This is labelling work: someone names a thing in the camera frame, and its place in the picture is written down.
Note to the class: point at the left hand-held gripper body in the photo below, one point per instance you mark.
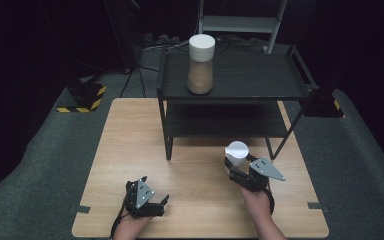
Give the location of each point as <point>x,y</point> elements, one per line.
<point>143,195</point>

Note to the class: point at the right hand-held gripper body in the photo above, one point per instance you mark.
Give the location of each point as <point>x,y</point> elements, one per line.
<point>265,170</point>

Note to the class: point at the short jar with spouted lid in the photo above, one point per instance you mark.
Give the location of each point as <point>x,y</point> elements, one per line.
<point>236,153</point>

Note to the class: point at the black two-tier shelf rack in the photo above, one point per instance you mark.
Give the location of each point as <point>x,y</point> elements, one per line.
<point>246,76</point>

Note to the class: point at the tall jar with white lid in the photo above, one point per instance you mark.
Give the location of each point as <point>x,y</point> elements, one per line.
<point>200,63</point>

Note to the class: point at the person's right hand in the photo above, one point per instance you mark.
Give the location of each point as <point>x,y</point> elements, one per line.
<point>256,201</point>

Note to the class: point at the person's left hand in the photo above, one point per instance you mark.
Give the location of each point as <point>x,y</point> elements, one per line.
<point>130,228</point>

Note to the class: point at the grey tape strip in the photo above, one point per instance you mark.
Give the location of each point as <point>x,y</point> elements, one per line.
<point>317,206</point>
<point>80,209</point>

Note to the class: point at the yellow-black striped stand base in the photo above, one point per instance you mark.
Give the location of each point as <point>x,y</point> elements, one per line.
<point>86,98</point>
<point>323,105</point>

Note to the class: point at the white metal stand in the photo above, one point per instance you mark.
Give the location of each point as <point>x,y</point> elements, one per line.
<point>238,23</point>

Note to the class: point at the dark stand pole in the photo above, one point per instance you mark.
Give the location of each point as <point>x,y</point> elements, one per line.
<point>123,33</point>

